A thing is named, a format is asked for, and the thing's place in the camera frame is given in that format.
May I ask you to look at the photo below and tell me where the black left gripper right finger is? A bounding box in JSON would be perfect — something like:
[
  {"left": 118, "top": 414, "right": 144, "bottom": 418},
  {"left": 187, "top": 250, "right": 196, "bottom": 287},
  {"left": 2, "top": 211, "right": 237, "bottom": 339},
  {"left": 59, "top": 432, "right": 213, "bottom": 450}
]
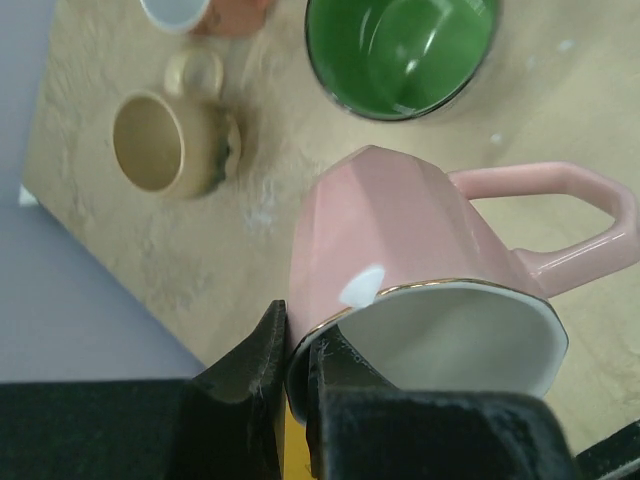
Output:
[{"left": 306, "top": 334, "right": 582, "bottom": 479}]

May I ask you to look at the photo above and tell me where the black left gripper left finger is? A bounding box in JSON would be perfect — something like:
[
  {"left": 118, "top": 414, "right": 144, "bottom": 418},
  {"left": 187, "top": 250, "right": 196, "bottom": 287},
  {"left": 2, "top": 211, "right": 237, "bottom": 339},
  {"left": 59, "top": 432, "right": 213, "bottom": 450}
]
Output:
[{"left": 1, "top": 300, "right": 287, "bottom": 479}]

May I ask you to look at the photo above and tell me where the pale pink faceted mug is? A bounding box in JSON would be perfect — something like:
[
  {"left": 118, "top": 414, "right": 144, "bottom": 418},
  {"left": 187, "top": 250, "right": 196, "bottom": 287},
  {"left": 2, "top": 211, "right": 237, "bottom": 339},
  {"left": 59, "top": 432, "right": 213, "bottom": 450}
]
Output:
[{"left": 286, "top": 146, "right": 639, "bottom": 422}]

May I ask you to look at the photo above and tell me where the beige stoneware mug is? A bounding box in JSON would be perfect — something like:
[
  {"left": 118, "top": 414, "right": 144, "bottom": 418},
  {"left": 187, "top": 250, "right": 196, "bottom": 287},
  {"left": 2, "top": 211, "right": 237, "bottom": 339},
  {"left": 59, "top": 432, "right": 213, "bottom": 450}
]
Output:
[{"left": 112, "top": 44, "right": 242, "bottom": 199}]

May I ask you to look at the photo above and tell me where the cream mug green inside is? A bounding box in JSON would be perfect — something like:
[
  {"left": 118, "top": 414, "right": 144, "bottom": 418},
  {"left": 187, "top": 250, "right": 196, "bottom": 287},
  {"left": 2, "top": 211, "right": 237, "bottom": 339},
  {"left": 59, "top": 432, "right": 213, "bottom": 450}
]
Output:
[{"left": 304, "top": 0, "right": 502, "bottom": 122}]

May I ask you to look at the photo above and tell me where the salmon pink ribbed mug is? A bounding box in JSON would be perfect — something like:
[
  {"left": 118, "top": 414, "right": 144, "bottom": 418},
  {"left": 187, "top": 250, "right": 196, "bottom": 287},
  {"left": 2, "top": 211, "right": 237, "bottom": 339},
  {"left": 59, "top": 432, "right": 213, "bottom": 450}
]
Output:
[{"left": 139, "top": 0, "right": 273, "bottom": 37}]

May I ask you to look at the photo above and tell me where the white cylinder with striped lid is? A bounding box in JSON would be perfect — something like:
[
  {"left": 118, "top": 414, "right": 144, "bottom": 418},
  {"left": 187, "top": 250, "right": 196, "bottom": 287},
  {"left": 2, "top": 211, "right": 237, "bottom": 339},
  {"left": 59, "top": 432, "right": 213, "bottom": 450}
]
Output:
[{"left": 283, "top": 404, "right": 313, "bottom": 480}]

